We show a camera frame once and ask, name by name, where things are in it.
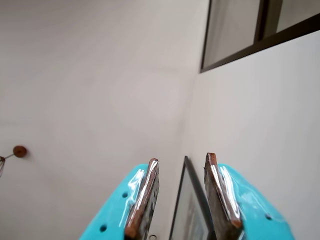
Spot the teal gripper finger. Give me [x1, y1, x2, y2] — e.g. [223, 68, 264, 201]
[204, 152, 303, 240]
[78, 157, 161, 240]

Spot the dark framed interior window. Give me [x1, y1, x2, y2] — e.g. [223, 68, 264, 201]
[199, 0, 320, 74]

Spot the wooden mount wall lamp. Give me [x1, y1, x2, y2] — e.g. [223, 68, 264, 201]
[0, 145, 28, 179]

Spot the black framed wall picture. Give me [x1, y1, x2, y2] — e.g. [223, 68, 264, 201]
[169, 155, 216, 240]

